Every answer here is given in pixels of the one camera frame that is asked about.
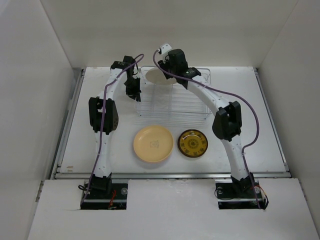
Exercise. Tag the brown yellow patterned plate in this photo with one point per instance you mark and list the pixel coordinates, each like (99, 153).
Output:
(192, 143)

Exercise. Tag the yellow plastic plate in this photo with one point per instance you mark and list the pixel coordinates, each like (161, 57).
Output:
(153, 144)

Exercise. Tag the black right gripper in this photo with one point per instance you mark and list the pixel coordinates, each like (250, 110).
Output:
(163, 64)

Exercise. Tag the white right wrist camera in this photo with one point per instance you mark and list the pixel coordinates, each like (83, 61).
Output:
(165, 48)

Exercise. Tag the beige plastic plate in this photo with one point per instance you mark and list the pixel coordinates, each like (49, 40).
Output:
(155, 76)

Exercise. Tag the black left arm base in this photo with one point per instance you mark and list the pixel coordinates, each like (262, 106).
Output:
(116, 199)

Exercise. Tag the aluminium table frame rail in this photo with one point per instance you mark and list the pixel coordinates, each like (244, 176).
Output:
(77, 151)

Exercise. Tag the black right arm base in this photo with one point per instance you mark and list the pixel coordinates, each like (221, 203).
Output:
(229, 199)

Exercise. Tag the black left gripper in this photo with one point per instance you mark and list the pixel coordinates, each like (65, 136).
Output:
(135, 91)

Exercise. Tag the white wire dish rack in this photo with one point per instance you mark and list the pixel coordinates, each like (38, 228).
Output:
(168, 100)

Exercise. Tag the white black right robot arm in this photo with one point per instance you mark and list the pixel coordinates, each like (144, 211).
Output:
(227, 121)

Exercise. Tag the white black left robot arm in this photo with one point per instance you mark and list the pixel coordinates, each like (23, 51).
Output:
(103, 113)

